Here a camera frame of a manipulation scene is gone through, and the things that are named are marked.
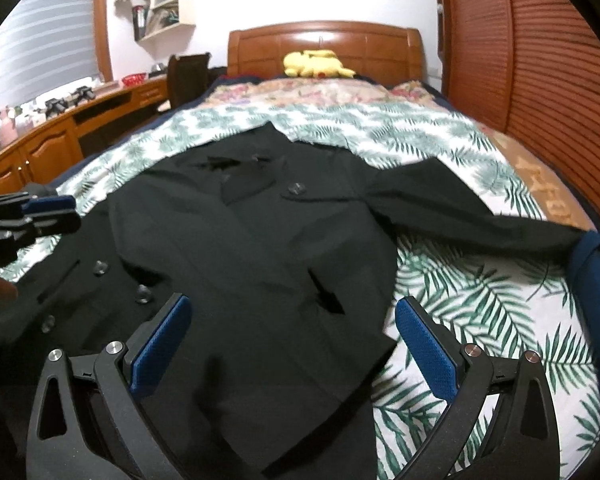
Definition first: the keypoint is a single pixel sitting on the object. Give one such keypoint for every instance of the floral quilt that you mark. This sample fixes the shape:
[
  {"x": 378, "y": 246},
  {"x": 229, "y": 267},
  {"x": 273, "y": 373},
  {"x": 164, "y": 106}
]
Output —
[{"x": 330, "y": 92}]

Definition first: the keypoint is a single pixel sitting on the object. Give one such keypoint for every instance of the yellow plush toy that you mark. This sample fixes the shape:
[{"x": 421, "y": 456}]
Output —
[{"x": 310, "y": 62}]

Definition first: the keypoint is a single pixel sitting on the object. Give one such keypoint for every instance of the grey window blind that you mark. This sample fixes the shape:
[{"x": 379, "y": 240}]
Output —
[{"x": 40, "y": 35}]

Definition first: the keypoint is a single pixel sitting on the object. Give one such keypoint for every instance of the white wall shelf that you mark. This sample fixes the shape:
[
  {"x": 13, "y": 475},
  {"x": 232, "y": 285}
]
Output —
[{"x": 167, "y": 10}]

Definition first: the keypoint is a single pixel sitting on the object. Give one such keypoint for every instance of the wooden louvred wardrobe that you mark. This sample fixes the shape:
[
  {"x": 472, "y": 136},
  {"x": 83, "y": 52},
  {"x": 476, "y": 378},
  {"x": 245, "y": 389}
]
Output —
[{"x": 530, "y": 60}]

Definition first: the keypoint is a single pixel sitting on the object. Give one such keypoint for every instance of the dark brown chair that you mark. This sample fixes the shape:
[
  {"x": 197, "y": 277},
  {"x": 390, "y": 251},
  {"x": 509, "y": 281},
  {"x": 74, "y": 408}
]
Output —
[{"x": 187, "y": 80}]

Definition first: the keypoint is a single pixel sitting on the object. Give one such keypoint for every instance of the wooden window frame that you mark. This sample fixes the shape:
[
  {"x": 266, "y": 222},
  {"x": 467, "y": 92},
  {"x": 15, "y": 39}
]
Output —
[{"x": 103, "y": 20}]

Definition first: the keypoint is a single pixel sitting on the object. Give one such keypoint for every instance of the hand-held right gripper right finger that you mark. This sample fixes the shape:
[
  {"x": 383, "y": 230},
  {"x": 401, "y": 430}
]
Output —
[{"x": 425, "y": 350}]

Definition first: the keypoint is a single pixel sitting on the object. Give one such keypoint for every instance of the red bowl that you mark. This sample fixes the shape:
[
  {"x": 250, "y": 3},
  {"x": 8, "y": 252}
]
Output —
[{"x": 134, "y": 79}]

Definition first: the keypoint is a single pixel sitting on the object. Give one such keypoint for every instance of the blue cloth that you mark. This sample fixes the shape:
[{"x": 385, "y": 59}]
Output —
[{"x": 595, "y": 270}]

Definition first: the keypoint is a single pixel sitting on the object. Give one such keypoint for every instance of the black device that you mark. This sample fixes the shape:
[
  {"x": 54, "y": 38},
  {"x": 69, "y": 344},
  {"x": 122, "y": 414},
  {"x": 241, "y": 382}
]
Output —
[
  {"x": 85, "y": 94},
  {"x": 56, "y": 105}
]

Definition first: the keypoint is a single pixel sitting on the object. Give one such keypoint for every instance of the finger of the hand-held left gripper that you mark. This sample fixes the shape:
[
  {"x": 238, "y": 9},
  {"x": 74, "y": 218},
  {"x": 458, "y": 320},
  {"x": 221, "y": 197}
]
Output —
[
  {"x": 50, "y": 204},
  {"x": 55, "y": 224}
]

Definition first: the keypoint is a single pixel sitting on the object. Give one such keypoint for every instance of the wooden headboard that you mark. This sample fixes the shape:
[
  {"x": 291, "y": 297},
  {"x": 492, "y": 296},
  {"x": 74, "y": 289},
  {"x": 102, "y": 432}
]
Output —
[{"x": 370, "y": 45}]

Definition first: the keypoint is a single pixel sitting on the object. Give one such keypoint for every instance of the cluster of toiletry bottles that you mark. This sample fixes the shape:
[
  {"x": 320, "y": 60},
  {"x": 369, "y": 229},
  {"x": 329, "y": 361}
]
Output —
[{"x": 22, "y": 119}]

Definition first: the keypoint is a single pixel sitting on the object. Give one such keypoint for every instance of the metal bowl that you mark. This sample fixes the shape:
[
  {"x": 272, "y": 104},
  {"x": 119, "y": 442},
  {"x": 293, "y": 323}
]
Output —
[{"x": 158, "y": 70}]

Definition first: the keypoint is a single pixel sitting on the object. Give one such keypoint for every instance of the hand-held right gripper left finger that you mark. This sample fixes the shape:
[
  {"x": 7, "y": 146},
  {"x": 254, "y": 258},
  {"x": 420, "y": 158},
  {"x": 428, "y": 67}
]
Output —
[{"x": 160, "y": 347}]

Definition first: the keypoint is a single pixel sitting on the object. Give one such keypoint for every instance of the leaf print bedsheet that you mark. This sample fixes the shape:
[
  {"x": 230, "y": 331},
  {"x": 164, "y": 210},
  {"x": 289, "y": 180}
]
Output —
[{"x": 480, "y": 320}]

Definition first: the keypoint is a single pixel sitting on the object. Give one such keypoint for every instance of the black coat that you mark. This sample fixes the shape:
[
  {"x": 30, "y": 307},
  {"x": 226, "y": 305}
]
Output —
[{"x": 260, "y": 240}]

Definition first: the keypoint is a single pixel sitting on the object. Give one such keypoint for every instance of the wooden desk cabinet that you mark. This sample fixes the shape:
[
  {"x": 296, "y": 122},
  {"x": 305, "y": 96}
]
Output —
[{"x": 45, "y": 145}]

